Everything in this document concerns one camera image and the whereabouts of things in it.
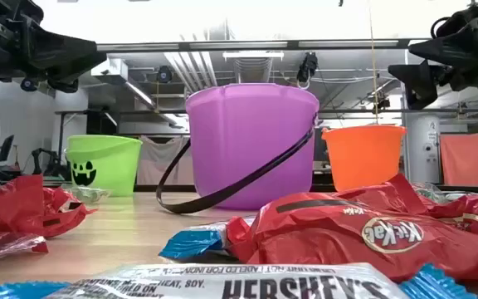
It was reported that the white cylindrical column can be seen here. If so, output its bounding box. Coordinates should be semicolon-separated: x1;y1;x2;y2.
404;114;441;184

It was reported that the grey overhead light beam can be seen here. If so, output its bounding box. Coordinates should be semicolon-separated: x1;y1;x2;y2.
95;39;412;53

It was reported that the Hershey's cookies creme bar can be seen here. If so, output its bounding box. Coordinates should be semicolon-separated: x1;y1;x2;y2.
159;219;256;262
0;262;478;299

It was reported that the orange cloth cover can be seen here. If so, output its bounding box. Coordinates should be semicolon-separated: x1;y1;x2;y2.
440;132;478;187

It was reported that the green halloween bucket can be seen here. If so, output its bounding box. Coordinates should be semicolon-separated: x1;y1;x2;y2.
64;134;144;198

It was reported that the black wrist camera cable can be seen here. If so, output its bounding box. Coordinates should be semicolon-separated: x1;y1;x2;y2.
429;16;452;41

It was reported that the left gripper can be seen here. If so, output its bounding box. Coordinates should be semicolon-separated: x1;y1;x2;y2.
0;0;107;93

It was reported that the purple halloween bucket black handle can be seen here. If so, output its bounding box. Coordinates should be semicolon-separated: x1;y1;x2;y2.
155;82;321;215

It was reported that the orange halloween bucket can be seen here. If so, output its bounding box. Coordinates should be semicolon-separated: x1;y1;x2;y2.
320;124;408;193

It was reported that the yellow hanging cord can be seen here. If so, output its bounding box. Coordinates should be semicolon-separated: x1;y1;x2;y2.
367;0;380;125

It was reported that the white cloth cover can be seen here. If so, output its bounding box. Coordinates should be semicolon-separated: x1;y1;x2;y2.
137;135;194;186

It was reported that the ribbed ceiling duct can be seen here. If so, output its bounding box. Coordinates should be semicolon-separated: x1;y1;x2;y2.
233;56;274;84

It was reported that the white ceiling duct unit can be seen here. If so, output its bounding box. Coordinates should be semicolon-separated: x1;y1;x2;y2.
90;56;157;110

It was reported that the black monitor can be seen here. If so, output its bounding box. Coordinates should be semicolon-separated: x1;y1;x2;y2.
0;135;16;164

